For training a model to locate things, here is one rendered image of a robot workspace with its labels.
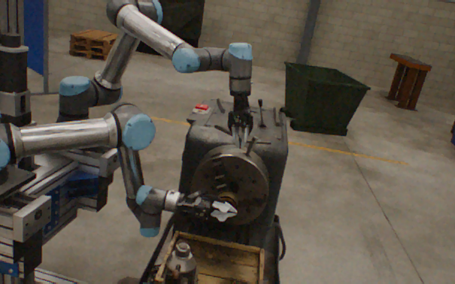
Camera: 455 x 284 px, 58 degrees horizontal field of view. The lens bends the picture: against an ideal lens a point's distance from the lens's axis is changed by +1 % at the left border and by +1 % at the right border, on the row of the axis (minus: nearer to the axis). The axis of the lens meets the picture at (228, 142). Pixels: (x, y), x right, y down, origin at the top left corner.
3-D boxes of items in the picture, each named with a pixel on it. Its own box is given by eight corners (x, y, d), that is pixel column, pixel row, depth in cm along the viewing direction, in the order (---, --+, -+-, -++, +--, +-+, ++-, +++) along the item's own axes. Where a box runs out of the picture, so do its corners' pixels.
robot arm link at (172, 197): (169, 204, 152) (171, 185, 149) (180, 206, 152) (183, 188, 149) (163, 214, 145) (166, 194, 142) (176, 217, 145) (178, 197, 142)
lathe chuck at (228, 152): (183, 195, 175) (212, 134, 164) (248, 226, 177) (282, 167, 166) (178, 206, 167) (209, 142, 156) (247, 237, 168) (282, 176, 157)
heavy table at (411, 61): (377, 91, 1047) (389, 52, 1013) (395, 94, 1047) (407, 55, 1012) (397, 107, 897) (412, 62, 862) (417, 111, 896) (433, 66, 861)
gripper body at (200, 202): (207, 225, 143) (174, 219, 144) (211, 213, 151) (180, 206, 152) (210, 206, 140) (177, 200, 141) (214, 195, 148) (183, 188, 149)
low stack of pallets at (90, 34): (89, 47, 969) (89, 28, 953) (124, 53, 971) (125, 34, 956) (67, 55, 851) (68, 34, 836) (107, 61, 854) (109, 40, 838)
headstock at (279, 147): (194, 158, 241) (204, 95, 227) (273, 173, 239) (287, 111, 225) (170, 206, 185) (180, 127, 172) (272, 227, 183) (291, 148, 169)
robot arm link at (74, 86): (52, 107, 167) (52, 75, 162) (80, 104, 177) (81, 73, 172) (70, 116, 161) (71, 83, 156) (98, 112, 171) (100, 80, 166)
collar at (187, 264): (170, 252, 114) (171, 243, 113) (197, 258, 113) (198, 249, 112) (162, 270, 106) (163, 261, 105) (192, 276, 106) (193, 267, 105)
